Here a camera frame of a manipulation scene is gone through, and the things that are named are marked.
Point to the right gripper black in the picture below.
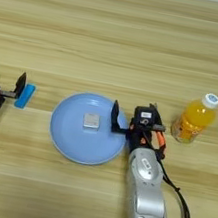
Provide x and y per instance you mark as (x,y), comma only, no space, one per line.
(124,131)

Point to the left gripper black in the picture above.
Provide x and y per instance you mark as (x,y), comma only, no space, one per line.
(7,94)

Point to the orange black needle-nose pliers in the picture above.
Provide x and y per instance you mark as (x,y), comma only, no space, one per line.
(161,140)

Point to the small black silver cube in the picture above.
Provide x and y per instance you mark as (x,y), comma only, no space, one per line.
(91,121)

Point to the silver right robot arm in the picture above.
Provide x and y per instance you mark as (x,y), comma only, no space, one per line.
(147,189)

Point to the right gripper labelled black box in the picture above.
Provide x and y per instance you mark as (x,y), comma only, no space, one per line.
(145,119)

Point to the blue rectangular eraser block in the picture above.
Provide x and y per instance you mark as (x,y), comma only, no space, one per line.
(25,96)

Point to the orange juice bottle white cap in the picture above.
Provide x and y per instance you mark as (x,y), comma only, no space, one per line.
(195,121)

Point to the light blue round plate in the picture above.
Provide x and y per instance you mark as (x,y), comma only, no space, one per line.
(71,141)

